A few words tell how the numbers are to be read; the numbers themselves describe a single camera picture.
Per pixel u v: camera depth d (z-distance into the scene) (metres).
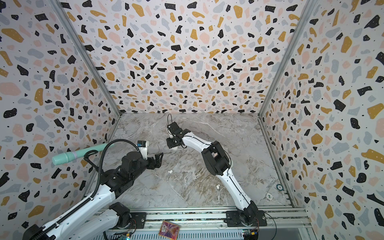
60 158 0.58
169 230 0.70
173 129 0.83
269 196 0.82
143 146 0.68
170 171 0.90
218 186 0.85
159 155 0.71
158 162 0.73
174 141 0.78
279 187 0.86
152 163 0.71
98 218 0.57
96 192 0.50
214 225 0.74
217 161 0.63
